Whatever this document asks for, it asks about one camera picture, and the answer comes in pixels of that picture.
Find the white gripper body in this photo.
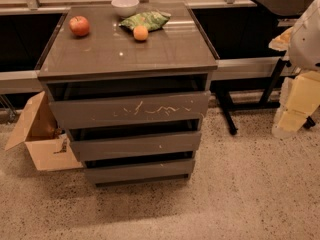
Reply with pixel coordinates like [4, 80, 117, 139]
[274, 77, 293, 124]

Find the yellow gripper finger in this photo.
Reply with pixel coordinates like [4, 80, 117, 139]
[269, 27, 293, 51]
[276, 71, 320, 133]

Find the grey drawer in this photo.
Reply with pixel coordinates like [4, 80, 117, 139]
[70, 131, 201, 161]
[50, 91, 210, 129]
[85, 159, 195, 185]

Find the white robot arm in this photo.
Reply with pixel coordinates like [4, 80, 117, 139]
[269, 0, 320, 138]

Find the grey top drawer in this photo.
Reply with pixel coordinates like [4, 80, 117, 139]
[50, 91, 210, 129]

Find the grey drawer cabinet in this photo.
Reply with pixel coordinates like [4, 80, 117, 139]
[35, 1, 221, 188]

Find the grey bottom drawer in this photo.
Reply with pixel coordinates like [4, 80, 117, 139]
[85, 159, 195, 185]

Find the open cardboard box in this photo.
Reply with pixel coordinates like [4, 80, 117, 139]
[5, 92, 82, 171]

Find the black side table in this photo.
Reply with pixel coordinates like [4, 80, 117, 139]
[211, 0, 314, 135]

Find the green chip bag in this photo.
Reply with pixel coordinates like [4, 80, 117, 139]
[119, 11, 171, 32]

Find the orange fruit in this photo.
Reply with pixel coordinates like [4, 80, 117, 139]
[133, 26, 149, 41]

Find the white bowl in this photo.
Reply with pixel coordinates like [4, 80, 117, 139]
[111, 0, 139, 18]

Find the red apple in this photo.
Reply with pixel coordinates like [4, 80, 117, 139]
[69, 16, 90, 37]

